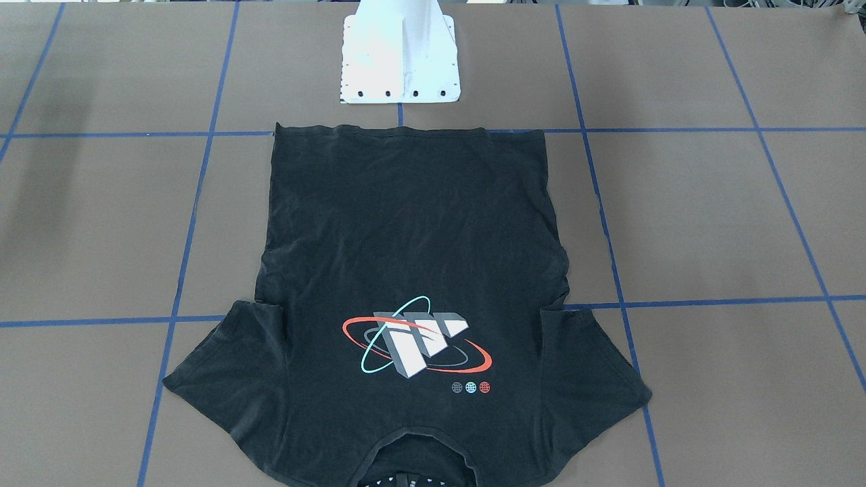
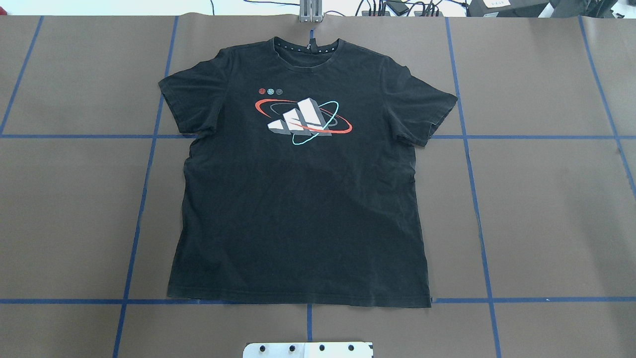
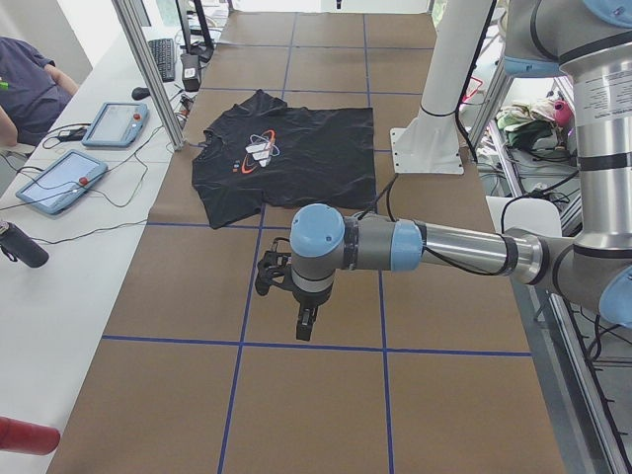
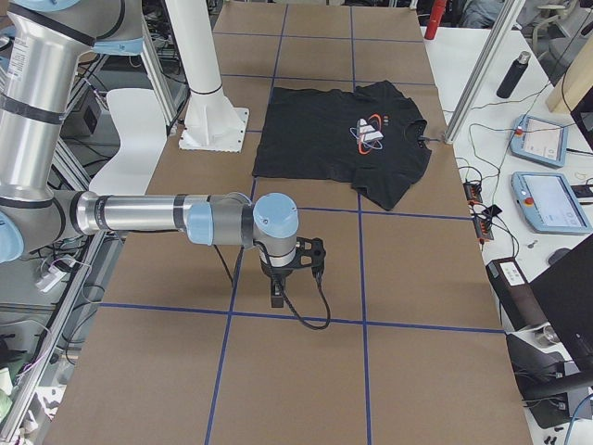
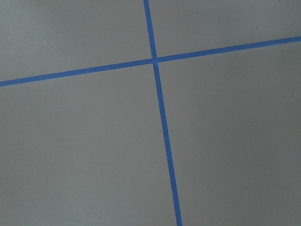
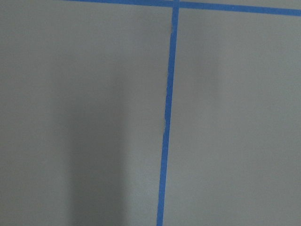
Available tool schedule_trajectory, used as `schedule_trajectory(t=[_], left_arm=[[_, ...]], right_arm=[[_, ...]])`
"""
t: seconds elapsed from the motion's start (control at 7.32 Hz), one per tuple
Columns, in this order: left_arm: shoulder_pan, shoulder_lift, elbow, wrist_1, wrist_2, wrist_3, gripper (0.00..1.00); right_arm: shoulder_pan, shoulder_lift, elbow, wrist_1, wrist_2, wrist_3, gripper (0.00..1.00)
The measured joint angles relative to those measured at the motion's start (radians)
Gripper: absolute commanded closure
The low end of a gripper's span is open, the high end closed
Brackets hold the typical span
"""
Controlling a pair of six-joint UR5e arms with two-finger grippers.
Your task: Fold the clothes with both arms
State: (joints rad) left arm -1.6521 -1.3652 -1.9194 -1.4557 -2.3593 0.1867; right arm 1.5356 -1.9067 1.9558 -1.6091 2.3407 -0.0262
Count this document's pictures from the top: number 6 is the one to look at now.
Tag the long blue tape strip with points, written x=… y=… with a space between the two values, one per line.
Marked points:
x=167 y=116

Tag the crossing blue tape strip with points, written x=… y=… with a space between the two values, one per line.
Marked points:
x=205 y=6

